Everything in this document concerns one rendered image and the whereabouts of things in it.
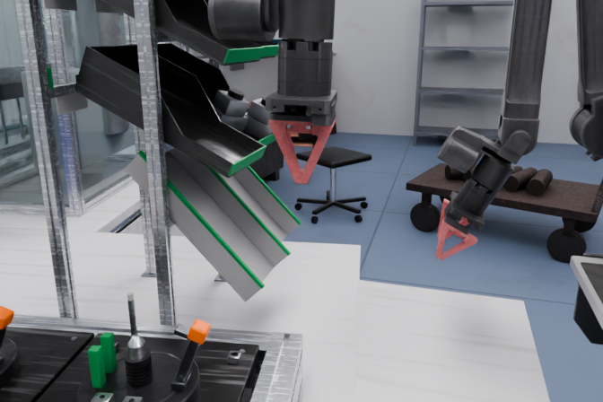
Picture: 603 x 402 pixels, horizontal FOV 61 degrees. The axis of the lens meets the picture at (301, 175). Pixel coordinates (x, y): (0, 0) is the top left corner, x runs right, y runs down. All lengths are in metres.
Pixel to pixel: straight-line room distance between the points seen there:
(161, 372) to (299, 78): 0.39
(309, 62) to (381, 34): 6.80
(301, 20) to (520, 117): 0.52
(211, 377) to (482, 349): 0.50
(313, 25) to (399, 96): 6.83
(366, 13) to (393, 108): 1.34
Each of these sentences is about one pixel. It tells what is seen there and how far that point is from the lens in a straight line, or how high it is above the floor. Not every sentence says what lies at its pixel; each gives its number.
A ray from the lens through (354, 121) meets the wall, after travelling 7.47.
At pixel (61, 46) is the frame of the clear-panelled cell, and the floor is 1.36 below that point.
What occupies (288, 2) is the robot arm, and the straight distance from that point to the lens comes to 0.53.
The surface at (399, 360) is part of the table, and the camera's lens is 0.94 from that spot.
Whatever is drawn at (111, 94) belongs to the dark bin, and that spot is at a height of 1.30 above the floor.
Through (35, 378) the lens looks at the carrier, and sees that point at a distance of 0.78.
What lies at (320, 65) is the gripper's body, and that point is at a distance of 0.53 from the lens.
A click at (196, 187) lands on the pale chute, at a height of 1.13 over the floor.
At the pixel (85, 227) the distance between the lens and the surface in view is 1.59.
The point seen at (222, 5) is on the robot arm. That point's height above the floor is 1.42.
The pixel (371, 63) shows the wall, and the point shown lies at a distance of 7.35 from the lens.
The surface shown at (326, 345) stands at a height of 0.86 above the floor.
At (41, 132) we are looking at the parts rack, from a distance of 0.85.
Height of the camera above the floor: 1.39
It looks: 16 degrees down
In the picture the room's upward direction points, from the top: straight up
